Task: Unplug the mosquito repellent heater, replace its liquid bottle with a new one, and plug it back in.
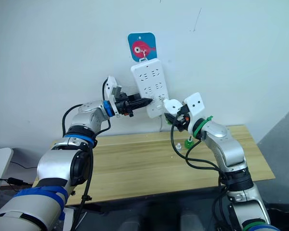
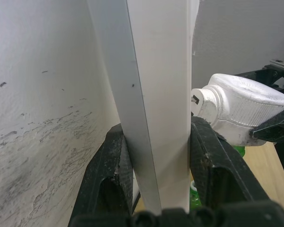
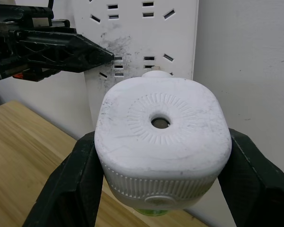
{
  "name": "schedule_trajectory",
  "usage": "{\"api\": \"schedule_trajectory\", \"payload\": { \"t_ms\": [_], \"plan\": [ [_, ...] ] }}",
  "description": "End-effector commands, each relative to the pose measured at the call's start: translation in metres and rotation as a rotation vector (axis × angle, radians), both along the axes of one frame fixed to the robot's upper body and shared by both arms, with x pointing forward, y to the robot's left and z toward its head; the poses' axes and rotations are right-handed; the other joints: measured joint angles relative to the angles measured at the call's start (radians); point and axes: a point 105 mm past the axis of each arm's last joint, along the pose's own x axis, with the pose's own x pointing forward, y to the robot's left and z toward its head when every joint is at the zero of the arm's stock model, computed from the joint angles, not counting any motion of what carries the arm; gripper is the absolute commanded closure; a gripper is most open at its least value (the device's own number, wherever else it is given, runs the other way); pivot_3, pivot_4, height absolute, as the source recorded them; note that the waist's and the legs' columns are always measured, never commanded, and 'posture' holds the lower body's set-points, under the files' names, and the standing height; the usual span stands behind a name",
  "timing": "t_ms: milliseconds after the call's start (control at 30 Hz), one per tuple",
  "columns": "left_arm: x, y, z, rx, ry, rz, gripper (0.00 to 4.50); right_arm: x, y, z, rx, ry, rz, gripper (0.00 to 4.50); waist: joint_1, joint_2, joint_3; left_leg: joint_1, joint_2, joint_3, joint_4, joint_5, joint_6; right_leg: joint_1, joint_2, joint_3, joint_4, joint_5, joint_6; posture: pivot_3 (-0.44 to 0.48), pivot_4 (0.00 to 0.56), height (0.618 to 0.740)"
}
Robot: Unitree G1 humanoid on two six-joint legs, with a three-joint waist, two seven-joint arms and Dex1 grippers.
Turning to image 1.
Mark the white power strip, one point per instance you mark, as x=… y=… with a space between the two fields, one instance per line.
x=149 y=81

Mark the white mosquito repellent heater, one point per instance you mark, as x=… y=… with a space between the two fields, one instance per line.
x=172 y=105

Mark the white scuffed bottle cap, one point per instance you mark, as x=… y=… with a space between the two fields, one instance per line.
x=179 y=146

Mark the green bottle with wick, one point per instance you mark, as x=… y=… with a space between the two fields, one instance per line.
x=188 y=143

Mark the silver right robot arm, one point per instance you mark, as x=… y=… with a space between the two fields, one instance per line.
x=231 y=149

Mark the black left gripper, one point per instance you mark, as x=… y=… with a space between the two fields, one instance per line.
x=123 y=106

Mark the blue fish wall hook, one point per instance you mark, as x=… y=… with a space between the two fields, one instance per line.
x=147 y=39

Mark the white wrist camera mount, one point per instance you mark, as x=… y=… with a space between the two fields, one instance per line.
x=110 y=85
x=195 y=103

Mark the white plastic appliance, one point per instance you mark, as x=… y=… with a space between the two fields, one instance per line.
x=0 y=161

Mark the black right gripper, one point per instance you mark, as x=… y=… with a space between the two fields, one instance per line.
x=183 y=124

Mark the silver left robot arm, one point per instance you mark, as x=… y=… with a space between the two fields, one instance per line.
x=55 y=163

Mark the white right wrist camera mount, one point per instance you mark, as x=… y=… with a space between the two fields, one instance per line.
x=195 y=103

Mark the green liquid repellent bottle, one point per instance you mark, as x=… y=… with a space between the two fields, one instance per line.
x=167 y=122

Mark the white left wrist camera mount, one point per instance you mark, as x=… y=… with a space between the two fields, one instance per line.
x=110 y=85

